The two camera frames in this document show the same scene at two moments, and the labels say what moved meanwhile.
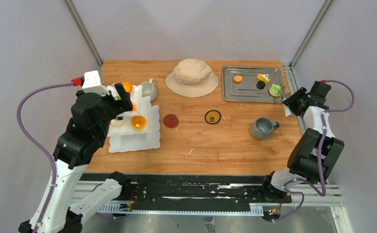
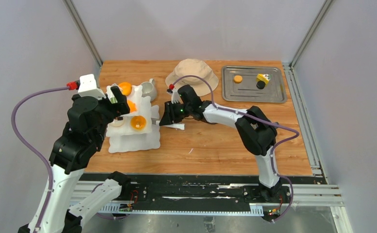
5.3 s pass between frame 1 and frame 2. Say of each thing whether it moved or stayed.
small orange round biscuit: stayed
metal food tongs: moved
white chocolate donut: stayed
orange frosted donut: stayed
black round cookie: stayed
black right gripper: moved
